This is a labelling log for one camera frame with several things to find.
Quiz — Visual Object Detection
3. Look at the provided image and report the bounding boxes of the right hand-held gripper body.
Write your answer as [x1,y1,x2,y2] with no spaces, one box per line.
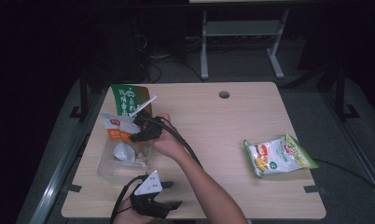
[129,94,165,142]

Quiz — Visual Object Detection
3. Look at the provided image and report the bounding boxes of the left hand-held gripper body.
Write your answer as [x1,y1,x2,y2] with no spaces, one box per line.
[129,169,174,219]

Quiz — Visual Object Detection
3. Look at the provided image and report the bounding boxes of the white and orange clear packet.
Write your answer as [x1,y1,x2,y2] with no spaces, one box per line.
[99,111,152,170]

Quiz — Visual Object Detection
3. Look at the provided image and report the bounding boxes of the green and red food packet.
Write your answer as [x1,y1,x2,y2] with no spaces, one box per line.
[110,83,153,119]

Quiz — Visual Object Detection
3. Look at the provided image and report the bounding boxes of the clear plastic container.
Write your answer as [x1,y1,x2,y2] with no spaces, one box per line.
[96,115,155,185]

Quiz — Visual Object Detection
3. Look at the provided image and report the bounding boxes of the white and green snack packet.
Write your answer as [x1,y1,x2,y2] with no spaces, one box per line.
[243,133,320,179]

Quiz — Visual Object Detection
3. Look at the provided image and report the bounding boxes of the person's left hand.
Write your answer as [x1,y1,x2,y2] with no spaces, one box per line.
[113,197,157,224]

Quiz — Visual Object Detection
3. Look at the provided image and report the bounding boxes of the person's right hand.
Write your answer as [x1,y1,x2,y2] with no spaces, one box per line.
[150,113,188,161]

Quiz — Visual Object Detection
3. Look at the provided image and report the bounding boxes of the black metal stand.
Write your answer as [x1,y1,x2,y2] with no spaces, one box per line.
[68,69,90,122]
[333,63,361,121]

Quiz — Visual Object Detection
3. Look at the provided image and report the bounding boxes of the white metal stand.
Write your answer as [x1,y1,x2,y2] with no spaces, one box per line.
[200,8,291,80]

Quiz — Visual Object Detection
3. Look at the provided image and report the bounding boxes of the left hand-held gripper black cable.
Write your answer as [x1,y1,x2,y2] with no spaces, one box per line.
[109,174,149,224]

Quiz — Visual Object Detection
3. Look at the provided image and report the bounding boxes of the hand-held gripper black cable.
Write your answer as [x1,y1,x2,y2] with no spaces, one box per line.
[140,116,204,171]
[109,174,149,224]

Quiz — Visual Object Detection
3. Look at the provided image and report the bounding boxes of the right hand-held gripper black cable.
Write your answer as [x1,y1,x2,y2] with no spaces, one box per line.
[140,116,204,171]

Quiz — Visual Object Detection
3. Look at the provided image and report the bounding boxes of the tangle of dark cables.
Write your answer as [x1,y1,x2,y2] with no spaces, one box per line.
[135,31,205,84]

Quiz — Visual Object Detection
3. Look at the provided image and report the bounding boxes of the aluminium rail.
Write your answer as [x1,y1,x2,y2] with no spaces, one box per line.
[28,130,95,224]

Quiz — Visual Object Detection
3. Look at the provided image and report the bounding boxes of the black floor cable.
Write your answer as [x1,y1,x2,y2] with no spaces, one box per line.
[312,158,375,201]

